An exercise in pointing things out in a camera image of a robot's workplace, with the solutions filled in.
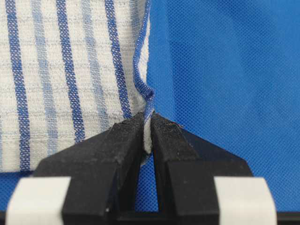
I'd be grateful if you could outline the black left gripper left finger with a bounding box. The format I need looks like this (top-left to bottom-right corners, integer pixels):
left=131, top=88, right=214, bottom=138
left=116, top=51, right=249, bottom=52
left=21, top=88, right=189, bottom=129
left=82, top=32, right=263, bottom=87
left=5, top=111, right=146, bottom=225

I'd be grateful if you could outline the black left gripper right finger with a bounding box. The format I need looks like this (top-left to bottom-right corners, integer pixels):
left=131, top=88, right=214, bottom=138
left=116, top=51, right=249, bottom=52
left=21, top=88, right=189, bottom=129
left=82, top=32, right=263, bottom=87
left=150, top=112, right=278, bottom=225

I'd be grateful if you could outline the blue striped white towel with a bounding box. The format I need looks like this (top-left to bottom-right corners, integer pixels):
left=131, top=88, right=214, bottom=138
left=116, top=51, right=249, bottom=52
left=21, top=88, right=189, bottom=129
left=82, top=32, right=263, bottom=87
left=0, top=0, right=154, bottom=173

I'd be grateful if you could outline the blue table cloth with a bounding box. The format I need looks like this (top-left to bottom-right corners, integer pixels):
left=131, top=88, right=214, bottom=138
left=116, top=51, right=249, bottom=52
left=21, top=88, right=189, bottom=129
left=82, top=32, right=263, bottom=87
left=0, top=0, right=300, bottom=211

